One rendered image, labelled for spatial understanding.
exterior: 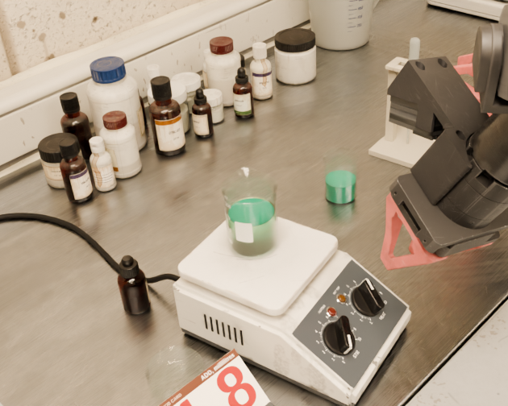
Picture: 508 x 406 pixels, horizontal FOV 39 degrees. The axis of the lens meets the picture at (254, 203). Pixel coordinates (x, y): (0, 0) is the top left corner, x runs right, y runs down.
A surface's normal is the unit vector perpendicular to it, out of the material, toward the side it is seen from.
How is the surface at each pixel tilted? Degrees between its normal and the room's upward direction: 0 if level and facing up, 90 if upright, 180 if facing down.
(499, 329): 0
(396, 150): 0
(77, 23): 90
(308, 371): 90
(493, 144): 75
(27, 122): 90
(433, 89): 29
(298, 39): 0
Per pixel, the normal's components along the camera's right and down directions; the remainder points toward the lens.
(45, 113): 0.71, 0.38
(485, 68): -0.14, 0.77
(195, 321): -0.55, 0.52
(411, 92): -0.84, 0.18
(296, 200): -0.06, -0.80
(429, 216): 0.35, -0.54
